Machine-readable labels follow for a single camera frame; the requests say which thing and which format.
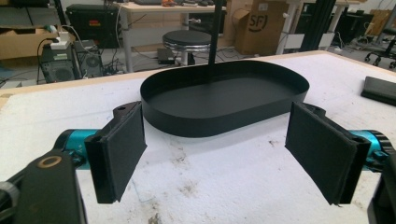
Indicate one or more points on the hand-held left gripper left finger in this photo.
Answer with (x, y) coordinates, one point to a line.
(118, 152)

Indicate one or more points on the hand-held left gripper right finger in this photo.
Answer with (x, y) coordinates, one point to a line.
(320, 155)

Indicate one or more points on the black oval tray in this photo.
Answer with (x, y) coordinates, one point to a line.
(224, 102)

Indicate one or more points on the black flat pad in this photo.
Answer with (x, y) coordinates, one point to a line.
(379, 90)

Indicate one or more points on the grey computer tower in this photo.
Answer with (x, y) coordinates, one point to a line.
(90, 60)

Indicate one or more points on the black computer tower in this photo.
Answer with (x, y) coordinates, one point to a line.
(59, 67)

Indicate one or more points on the small black box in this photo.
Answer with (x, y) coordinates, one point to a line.
(165, 56)

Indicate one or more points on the white power adapter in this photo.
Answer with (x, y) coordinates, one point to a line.
(61, 40)

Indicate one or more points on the black office chair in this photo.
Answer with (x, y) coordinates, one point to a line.
(387, 46)

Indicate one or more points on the black hard case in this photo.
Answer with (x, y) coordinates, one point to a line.
(91, 25)

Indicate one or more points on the black round stool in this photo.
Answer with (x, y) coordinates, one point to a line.
(186, 39)

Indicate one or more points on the tall cardboard box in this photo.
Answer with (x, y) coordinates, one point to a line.
(258, 28)

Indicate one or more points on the low cardboard box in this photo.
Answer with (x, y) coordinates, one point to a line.
(21, 45)

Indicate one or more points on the white desk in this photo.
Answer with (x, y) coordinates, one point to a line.
(155, 7)

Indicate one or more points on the black stand pole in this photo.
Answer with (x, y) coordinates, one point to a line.
(216, 31)

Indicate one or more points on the black metal frame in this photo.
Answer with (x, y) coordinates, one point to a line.
(317, 25)

